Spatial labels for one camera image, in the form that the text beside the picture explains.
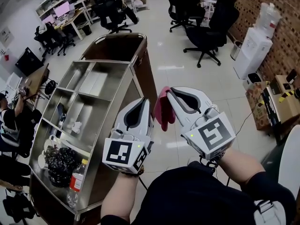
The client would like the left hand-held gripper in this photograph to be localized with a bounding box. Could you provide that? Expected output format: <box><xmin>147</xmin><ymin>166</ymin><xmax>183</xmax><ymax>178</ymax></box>
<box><xmin>102</xmin><ymin>97</ymin><xmax>155</xmax><ymax>174</ymax></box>

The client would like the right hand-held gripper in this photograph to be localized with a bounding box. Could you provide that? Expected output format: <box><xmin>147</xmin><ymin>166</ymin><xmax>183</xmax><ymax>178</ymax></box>
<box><xmin>166</xmin><ymin>86</ymin><xmax>236</xmax><ymax>160</ymax></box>

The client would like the pink cloth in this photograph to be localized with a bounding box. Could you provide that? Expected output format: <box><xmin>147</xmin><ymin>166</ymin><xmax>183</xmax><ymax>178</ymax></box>
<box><xmin>153</xmin><ymin>86</ymin><xmax>176</xmax><ymax>133</ymax></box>

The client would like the person's left forearm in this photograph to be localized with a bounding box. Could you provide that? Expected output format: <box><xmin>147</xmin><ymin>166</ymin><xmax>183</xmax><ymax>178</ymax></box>
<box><xmin>100</xmin><ymin>172</ymin><xmax>139</xmax><ymax>222</ymax></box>

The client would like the person's right forearm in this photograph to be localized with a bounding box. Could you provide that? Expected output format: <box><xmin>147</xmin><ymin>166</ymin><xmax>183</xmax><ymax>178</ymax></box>
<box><xmin>219</xmin><ymin>148</ymin><xmax>267</xmax><ymax>192</ymax></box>

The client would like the stainless steel cart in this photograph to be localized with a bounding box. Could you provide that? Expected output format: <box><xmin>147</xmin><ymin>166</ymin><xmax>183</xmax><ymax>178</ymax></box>
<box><xmin>28</xmin><ymin>32</ymin><xmax>148</xmax><ymax>223</ymax></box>

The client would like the black plastic bag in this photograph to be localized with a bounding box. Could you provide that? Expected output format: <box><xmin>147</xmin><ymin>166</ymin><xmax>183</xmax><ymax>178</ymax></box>
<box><xmin>44</xmin><ymin>145</ymin><xmax>82</xmax><ymax>188</ymax></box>

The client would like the crumpled white tissue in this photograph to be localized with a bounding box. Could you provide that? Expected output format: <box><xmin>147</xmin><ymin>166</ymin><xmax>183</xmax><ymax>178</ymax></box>
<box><xmin>71</xmin><ymin>122</ymin><xmax>83</xmax><ymax>134</ymax></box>

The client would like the patterned brown cardboard box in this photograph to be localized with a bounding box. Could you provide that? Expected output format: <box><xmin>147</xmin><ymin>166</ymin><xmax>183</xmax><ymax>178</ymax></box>
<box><xmin>245</xmin><ymin>81</ymin><xmax>272</xmax><ymax>131</ymax></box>

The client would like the small white bin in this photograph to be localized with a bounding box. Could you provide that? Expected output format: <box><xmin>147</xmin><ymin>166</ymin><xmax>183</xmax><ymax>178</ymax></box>
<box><xmin>242</xmin><ymin>71</ymin><xmax>263</xmax><ymax>91</ymax></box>

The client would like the silver trash can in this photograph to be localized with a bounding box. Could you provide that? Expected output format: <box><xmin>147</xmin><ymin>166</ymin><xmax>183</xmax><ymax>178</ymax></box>
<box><xmin>230</xmin><ymin>40</ymin><xmax>243</xmax><ymax>61</ymax></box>

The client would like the dark blue plastic tool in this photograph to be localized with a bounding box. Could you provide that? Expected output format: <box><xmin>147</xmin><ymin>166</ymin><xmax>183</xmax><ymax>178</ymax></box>
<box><xmin>56</xmin><ymin>102</ymin><xmax>68</xmax><ymax>127</ymax></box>

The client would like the black office chair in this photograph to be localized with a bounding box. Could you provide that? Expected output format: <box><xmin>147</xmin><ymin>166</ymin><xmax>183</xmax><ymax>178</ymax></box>
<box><xmin>164</xmin><ymin>0</ymin><xmax>205</xmax><ymax>33</ymax></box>
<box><xmin>183</xmin><ymin>1</ymin><xmax>240</xmax><ymax>68</ymax></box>
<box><xmin>34</xmin><ymin>22</ymin><xmax>76</xmax><ymax>57</ymax></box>
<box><xmin>93</xmin><ymin>0</ymin><xmax>132</xmax><ymax>34</ymax></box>
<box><xmin>2</xmin><ymin>191</ymin><xmax>40</xmax><ymax>224</ymax></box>
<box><xmin>0</xmin><ymin>109</ymin><xmax>43</xmax><ymax>159</ymax></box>

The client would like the black box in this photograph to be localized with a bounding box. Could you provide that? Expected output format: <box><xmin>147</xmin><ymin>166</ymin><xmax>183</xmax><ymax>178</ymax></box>
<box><xmin>262</xmin><ymin>85</ymin><xmax>282</xmax><ymax>127</ymax></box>

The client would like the white water dispenser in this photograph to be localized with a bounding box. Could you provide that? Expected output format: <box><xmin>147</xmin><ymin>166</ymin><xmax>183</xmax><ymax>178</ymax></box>
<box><xmin>233</xmin><ymin>27</ymin><xmax>274</xmax><ymax>80</ymax></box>

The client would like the clear bottle with red label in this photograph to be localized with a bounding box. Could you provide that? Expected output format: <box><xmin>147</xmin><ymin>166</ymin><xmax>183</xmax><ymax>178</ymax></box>
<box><xmin>67</xmin><ymin>158</ymin><xmax>89</xmax><ymax>211</ymax></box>

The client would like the white mug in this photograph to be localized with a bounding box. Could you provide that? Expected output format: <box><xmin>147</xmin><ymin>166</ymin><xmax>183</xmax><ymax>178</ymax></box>
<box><xmin>43</xmin><ymin>135</ymin><xmax>59</xmax><ymax>155</ymax></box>

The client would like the person's black shirt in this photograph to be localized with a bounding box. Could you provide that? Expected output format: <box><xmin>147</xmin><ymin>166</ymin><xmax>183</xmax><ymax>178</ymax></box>
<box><xmin>100</xmin><ymin>162</ymin><xmax>297</xmax><ymax>225</ymax></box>

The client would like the black round stool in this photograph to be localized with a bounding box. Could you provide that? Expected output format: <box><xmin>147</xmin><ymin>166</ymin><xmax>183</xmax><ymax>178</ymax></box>
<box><xmin>44</xmin><ymin>80</ymin><xmax>58</xmax><ymax>95</ymax></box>

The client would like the yellow black striped tape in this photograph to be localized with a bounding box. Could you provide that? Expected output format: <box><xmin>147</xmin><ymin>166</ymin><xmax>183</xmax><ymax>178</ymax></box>
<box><xmin>278</xmin><ymin>90</ymin><xmax>295</xmax><ymax>103</ymax></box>

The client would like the plain cardboard box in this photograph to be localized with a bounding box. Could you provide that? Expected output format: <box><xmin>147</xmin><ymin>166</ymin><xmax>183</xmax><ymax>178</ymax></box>
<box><xmin>269</xmin><ymin>75</ymin><xmax>300</xmax><ymax>124</ymax></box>

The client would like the white cup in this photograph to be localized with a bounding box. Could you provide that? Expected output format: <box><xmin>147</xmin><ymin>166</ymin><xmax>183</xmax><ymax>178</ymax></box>
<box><xmin>37</xmin><ymin>153</ymin><xmax>49</xmax><ymax>170</ymax></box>

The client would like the brown wooden desk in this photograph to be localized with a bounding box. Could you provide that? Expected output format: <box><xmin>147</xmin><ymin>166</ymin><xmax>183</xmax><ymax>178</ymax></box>
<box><xmin>22</xmin><ymin>63</ymin><xmax>50</xmax><ymax>105</ymax></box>

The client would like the white rounded furniture piece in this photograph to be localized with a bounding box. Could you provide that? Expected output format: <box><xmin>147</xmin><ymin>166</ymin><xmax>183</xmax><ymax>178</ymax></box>
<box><xmin>277</xmin><ymin>124</ymin><xmax>300</xmax><ymax>198</ymax></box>

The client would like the clear water jug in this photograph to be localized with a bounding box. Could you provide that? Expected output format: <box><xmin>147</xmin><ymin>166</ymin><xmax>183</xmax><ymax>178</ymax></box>
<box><xmin>254</xmin><ymin>1</ymin><xmax>282</xmax><ymax>40</ymax></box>

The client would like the white office desk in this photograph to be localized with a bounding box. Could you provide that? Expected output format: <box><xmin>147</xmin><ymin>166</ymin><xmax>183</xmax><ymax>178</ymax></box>
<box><xmin>53</xmin><ymin>8</ymin><xmax>92</xmax><ymax>41</ymax></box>

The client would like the black cabinet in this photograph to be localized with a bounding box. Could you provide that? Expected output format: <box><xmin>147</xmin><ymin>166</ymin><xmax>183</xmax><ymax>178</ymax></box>
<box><xmin>15</xmin><ymin>47</ymin><xmax>45</xmax><ymax>77</ymax></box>

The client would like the white storage box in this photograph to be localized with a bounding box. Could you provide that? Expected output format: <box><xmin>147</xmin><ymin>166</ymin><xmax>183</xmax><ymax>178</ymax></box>
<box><xmin>6</xmin><ymin>72</ymin><xmax>23</xmax><ymax>96</ymax></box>

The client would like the grey chest harness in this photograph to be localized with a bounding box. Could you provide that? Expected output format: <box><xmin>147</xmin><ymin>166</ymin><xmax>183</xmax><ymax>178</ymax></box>
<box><xmin>253</xmin><ymin>199</ymin><xmax>288</xmax><ymax>225</ymax></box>

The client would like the pale pink lit monitor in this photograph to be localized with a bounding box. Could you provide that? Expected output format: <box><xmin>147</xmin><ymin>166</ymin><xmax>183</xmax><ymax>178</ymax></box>
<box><xmin>53</xmin><ymin>1</ymin><xmax>70</xmax><ymax>17</ymax></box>

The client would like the white refrigerator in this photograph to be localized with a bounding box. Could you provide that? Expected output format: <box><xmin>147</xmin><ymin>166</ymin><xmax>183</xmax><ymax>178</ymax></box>
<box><xmin>0</xmin><ymin>46</ymin><xmax>17</xmax><ymax>79</ymax></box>

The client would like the brown bead bracelet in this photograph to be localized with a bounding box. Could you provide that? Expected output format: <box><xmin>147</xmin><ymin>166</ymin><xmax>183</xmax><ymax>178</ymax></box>
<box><xmin>120</xmin><ymin>167</ymin><xmax>145</xmax><ymax>177</ymax></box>

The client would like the black chest mount bracket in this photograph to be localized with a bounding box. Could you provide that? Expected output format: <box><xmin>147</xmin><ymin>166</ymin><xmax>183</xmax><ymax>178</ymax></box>
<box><xmin>199</xmin><ymin>155</ymin><xmax>220</xmax><ymax>173</ymax></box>

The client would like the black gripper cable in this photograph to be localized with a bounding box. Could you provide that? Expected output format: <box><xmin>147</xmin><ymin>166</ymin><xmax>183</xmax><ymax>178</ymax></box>
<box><xmin>138</xmin><ymin>176</ymin><xmax>148</xmax><ymax>191</ymax></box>

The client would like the white wall poster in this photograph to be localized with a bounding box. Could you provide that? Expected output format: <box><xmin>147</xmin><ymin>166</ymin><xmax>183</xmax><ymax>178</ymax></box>
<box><xmin>0</xmin><ymin>27</ymin><xmax>14</xmax><ymax>48</ymax></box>

